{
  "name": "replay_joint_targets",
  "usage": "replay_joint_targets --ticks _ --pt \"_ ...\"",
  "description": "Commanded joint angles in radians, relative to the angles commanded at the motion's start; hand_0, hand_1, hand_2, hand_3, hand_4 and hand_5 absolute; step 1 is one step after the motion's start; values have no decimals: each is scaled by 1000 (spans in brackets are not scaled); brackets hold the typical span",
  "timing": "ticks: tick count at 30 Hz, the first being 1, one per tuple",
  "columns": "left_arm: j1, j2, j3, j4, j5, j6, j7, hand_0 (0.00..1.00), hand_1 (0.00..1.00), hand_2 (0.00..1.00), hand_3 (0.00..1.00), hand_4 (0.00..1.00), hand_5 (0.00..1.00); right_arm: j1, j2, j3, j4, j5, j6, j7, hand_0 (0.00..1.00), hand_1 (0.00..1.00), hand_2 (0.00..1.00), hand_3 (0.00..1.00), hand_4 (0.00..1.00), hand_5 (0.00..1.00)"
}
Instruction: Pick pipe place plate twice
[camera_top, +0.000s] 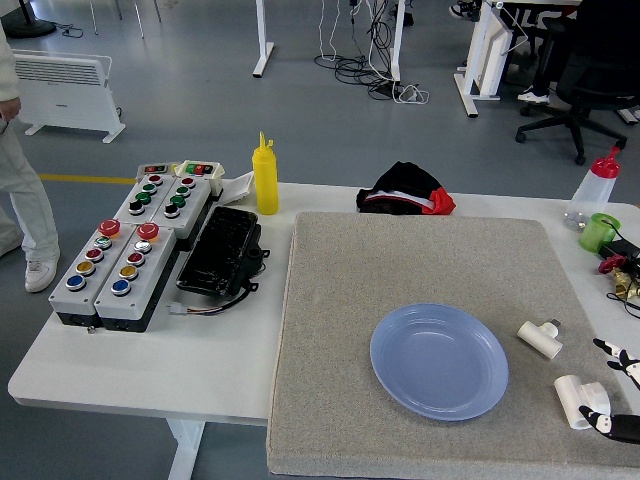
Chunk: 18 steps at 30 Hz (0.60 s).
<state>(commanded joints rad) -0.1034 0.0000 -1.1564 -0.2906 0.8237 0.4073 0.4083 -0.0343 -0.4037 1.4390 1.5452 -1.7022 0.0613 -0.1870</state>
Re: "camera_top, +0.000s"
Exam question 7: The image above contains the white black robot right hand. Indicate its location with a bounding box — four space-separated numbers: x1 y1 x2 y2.
578 338 640 444

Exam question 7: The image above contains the large white pipe tee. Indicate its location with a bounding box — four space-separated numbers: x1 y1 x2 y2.
553 374 612 431

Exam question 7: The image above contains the small white pipe tee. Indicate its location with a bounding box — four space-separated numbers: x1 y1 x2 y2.
517 318 563 360

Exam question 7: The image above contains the blue plastic plate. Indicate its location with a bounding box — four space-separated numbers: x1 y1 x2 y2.
369 303 510 422

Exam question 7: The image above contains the black box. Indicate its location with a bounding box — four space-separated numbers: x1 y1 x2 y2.
599 238 640 271

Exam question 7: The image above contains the green plastic cup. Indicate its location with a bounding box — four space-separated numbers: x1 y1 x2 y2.
578 212 621 253

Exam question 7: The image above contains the clear red-capped squeeze bottle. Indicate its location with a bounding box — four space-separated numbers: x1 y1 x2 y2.
563 146 622 232

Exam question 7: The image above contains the grey-brown mat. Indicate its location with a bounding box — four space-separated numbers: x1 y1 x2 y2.
265 210 640 480

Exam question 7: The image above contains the black red cloth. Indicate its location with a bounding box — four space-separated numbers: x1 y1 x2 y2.
355 160 457 217

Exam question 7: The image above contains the black office chair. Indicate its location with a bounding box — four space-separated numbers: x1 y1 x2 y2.
514 17 640 167

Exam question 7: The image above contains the white desk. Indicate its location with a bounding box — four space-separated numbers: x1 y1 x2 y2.
453 0 584 119

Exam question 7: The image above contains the seated person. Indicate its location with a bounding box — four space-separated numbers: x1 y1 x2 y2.
517 0 640 106

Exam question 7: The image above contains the yellow squeeze bottle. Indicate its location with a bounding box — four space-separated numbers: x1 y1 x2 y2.
251 131 280 217

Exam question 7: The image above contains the black plastic housing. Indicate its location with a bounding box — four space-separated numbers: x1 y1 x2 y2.
175 205 271 297

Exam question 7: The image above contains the white desk leg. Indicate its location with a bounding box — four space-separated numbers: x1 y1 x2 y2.
387 0 406 84
251 0 276 78

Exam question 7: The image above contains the white plastic cover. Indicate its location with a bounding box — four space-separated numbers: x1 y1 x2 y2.
219 170 256 205

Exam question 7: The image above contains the white table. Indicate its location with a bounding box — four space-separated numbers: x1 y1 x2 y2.
7 179 640 480

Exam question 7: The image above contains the grey four-button control box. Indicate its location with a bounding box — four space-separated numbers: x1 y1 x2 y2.
144 174 214 240
113 173 176 226

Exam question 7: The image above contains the white panel heater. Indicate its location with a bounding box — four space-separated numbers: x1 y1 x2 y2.
13 52 127 145

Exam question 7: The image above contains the black round stand base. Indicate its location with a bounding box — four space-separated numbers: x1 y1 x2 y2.
3 0 58 40

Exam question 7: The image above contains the brass valve red handle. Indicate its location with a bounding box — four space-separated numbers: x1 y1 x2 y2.
598 254 640 299

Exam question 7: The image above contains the floor cable bundle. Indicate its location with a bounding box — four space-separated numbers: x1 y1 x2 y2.
313 0 431 106

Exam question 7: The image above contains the white connector with wires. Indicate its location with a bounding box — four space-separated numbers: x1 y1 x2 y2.
168 282 256 317

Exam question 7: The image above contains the white red-green switch box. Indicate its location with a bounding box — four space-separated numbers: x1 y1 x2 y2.
174 159 226 197

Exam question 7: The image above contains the small grey switch box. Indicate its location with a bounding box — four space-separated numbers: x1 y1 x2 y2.
135 162 182 180

